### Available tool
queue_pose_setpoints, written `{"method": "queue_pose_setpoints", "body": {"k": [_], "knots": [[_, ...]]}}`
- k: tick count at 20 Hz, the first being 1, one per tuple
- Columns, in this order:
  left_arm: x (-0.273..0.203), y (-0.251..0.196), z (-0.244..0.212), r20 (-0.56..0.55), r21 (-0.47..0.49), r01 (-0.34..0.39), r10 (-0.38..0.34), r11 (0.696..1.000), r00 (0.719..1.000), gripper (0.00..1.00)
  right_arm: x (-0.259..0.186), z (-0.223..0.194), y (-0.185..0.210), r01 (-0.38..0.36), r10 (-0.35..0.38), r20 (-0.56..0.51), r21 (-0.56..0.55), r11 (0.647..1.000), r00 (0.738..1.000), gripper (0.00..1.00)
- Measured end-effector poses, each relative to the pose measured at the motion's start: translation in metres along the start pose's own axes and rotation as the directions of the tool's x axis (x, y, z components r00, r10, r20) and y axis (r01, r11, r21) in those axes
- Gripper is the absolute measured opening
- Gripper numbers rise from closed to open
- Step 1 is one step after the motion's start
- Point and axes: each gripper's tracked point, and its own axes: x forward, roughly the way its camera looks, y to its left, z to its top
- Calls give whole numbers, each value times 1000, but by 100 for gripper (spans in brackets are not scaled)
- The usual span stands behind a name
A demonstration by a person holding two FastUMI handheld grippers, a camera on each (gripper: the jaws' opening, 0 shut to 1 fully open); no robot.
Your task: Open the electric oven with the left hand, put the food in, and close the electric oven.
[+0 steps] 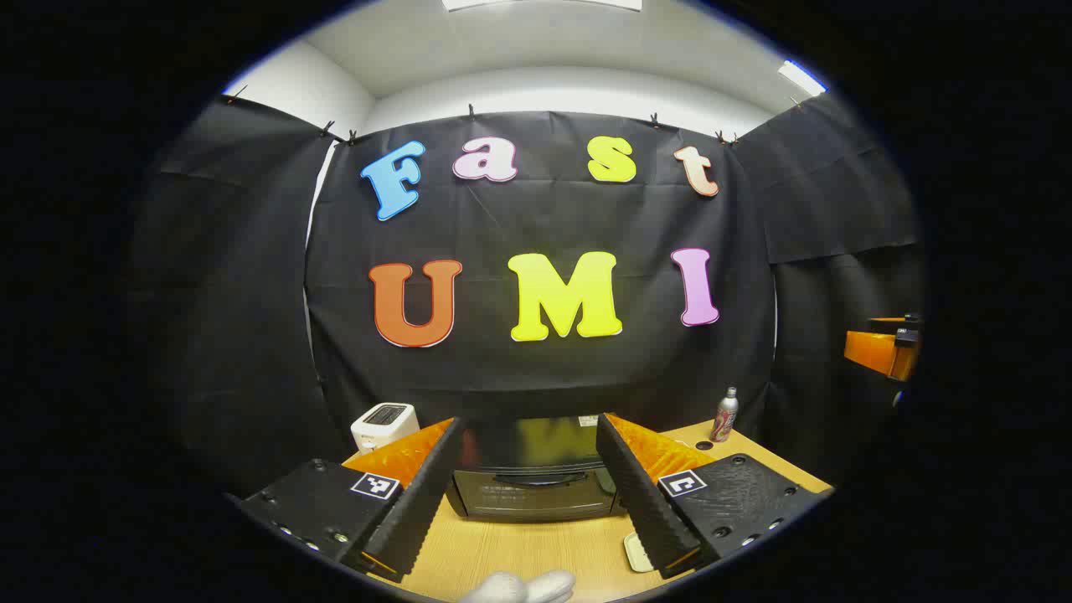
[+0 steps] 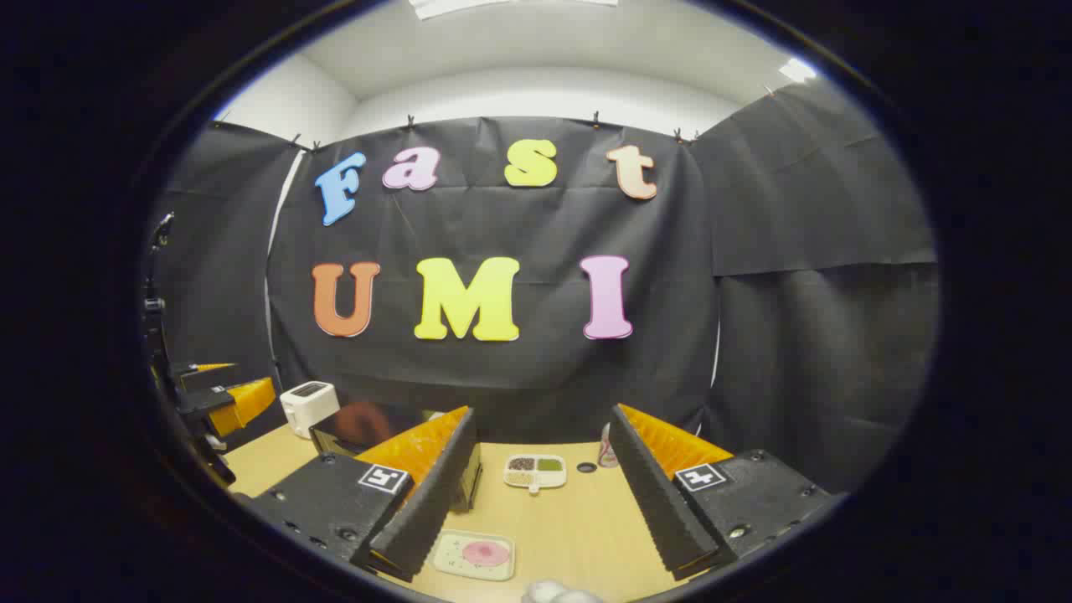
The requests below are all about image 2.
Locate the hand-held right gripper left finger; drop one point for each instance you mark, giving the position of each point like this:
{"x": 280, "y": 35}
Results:
{"x": 431, "y": 502}

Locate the white divided dish with grains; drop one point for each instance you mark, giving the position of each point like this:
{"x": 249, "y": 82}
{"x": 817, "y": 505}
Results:
{"x": 534, "y": 473}

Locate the pale green square plate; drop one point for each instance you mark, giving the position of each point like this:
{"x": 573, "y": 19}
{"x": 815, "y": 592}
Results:
{"x": 450, "y": 548}

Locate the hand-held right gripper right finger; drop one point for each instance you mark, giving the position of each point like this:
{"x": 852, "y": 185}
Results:
{"x": 653, "y": 494}

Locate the pink round pastry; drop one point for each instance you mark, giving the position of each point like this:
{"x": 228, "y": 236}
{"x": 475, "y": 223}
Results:
{"x": 486, "y": 553}

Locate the silver can with red label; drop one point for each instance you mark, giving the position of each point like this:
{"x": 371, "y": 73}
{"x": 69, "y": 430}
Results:
{"x": 605, "y": 452}

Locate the ceiling light panel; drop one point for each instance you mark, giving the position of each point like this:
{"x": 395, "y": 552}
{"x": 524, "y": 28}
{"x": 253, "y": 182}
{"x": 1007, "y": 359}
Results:
{"x": 511, "y": 5}
{"x": 797, "y": 69}

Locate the white toaster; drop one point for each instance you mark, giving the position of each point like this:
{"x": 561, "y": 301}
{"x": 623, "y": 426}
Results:
{"x": 306, "y": 406}

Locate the black electric oven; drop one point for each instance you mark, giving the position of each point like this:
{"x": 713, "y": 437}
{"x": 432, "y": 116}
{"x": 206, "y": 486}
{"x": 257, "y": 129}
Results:
{"x": 360, "y": 427}

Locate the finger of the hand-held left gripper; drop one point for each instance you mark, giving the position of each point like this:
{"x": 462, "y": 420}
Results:
{"x": 247, "y": 404}
{"x": 209, "y": 373}

